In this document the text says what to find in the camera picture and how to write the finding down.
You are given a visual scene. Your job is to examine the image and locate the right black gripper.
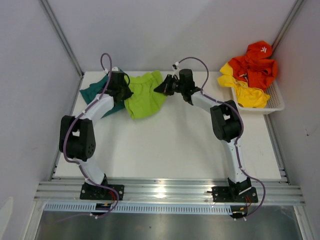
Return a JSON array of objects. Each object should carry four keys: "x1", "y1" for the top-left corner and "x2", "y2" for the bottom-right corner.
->
[{"x1": 154, "y1": 75, "x2": 185, "y2": 97}]

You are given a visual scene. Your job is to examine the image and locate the teal green shorts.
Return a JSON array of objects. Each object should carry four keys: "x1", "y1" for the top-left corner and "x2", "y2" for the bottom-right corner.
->
[{"x1": 79, "y1": 70, "x2": 125, "y2": 118}]

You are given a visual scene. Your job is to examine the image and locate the lime green shorts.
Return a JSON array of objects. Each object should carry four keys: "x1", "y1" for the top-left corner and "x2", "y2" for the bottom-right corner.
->
[{"x1": 124, "y1": 70, "x2": 167, "y2": 120}]

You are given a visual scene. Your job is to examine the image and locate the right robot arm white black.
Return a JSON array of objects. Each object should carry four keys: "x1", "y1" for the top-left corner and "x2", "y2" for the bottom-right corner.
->
[{"x1": 154, "y1": 69, "x2": 252, "y2": 202}]

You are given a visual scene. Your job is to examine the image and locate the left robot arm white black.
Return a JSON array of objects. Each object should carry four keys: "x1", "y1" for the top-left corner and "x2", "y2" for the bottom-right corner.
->
[{"x1": 59, "y1": 70, "x2": 133, "y2": 200}]

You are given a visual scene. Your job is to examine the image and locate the yellow shorts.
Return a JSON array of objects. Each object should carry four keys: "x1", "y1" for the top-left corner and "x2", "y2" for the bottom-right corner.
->
[{"x1": 217, "y1": 63, "x2": 270, "y2": 108}]

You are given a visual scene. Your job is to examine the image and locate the orange shorts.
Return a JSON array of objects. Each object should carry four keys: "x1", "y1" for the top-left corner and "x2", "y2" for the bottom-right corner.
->
[{"x1": 228, "y1": 40, "x2": 278, "y2": 92}]

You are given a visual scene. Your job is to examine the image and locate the white plastic basket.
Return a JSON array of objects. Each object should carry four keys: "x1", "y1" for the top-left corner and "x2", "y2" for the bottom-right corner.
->
[{"x1": 231, "y1": 80, "x2": 285, "y2": 115}]

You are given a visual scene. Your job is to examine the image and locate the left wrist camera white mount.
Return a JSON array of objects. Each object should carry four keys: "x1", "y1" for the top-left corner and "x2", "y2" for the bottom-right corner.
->
[{"x1": 103, "y1": 66, "x2": 121, "y2": 75}]

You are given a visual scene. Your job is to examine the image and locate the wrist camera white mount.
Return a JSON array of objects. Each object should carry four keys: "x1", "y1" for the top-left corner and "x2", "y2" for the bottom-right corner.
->
[
  {"x1": 172, "y1": 61, "x2": 180, "y2": 76},
  {"x1": 103, "y1": 66, "x2": 121, "y2": 75}
]

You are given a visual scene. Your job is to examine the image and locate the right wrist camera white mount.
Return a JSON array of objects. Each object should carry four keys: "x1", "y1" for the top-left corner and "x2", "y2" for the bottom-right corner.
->
[{"x1": 172, "y1": 61, "x2": 180, "y2": 76}]

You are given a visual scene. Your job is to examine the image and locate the left corner aluminium post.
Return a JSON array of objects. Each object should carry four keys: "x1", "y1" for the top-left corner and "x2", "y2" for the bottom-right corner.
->
[{"x1": 38, "y1": 0, "x2": 84, "y2": 78}]

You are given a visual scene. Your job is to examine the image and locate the corner aluminium post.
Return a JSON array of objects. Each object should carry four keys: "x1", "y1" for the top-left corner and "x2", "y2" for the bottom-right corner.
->
[
  {"x1": 38, "y1": 0, "x2": 84, "y2": 78},
  {"x1": 272, "y1": 0, "x2": 306, "y2": 51}
]

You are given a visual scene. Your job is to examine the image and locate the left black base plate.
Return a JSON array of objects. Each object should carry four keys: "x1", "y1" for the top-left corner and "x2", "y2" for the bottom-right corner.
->
[{"x1": 79, "y1": 183, "x2": 125, "y2": 201}]

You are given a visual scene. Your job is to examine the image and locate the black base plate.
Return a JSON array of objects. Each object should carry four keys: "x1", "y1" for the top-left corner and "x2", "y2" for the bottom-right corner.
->
[
  {"x1": 207, "y1": 186, "x2": 259, "y2": 203},
  {"x1": 79, "y1": 183, "x2": 125, "y2": 201}
]

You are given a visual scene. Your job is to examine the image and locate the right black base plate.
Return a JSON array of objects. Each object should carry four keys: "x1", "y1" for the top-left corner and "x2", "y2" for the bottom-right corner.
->
[{"x1": 207, "y1": 186, "x2": 259, "y2": 203}]

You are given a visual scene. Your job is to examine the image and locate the aluminium rail frame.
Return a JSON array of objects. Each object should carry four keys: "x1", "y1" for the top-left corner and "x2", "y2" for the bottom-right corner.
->
[{"x1": 34, "y1": 72, "x2": 306, "y2": 206}]

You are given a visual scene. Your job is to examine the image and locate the slotted grey cable duct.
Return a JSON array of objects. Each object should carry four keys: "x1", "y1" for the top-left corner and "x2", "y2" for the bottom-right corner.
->
[{"x1": 44, "y1": 201, "x2": 246, "y2": 215}]

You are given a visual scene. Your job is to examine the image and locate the right corner aluminium post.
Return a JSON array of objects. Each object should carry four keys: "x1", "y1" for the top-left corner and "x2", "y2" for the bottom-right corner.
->
[{"x1": 272, "y1": 0, "x2": 306, "y2": 51}]

